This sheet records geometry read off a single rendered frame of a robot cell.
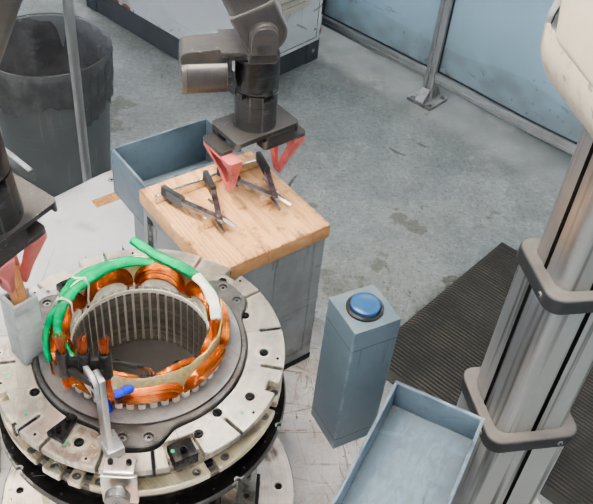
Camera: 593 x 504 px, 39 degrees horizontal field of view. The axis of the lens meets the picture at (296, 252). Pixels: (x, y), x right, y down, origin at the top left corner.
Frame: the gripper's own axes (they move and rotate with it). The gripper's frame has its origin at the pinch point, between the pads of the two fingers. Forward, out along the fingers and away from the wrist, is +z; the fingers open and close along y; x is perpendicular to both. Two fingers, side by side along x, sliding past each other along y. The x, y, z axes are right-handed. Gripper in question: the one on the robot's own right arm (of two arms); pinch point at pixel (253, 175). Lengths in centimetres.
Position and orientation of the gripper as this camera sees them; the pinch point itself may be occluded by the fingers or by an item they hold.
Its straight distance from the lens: 118.3
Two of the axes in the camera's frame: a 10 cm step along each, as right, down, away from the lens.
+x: 6.0, 5.7, -5.6
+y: -7.9, 3.8, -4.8
